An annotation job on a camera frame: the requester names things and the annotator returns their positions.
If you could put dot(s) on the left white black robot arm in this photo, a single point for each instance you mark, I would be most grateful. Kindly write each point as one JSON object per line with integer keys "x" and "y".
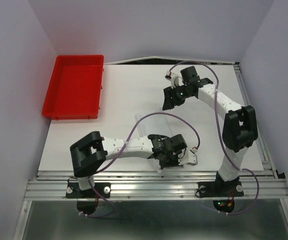
{"x": 90, "y": 152}

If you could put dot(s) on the red plastic tray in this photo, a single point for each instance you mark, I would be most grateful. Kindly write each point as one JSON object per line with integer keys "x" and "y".
{"x": 75, "y": 88}

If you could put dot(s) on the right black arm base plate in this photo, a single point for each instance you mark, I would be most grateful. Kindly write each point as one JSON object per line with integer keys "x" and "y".
{"x": 215, "y": 189}

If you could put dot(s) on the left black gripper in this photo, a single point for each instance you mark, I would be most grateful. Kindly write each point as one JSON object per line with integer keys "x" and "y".
{"x": 163, "y": 165}

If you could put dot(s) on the white fabric skirt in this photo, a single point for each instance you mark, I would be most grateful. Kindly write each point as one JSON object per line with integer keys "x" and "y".
{"x": 158, "y": 125}

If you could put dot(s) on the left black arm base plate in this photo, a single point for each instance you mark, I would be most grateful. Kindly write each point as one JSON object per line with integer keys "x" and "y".
{"x": 73, "y": 191}

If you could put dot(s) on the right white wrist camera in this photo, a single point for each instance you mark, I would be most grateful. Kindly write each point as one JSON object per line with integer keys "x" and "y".
{"x": 173, "y": 78}

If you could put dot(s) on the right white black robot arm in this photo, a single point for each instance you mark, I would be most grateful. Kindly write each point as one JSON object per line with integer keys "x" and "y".
{"x": 236, "y": 136}

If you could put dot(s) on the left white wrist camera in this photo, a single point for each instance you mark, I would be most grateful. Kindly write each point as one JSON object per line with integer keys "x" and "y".
{"x": 190, "y": 157}

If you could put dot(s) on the aluminium front rail frame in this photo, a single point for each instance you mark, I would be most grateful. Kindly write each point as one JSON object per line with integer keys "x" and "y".
{"x": 143, "y": 186}

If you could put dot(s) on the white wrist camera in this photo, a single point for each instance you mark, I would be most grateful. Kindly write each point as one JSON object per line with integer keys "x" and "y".
{"x": 190, "y": 157}
{"x": 173, "y": 78}

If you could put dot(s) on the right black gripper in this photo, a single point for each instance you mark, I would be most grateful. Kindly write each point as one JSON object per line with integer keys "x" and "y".
{"x": 169, "y": 103}

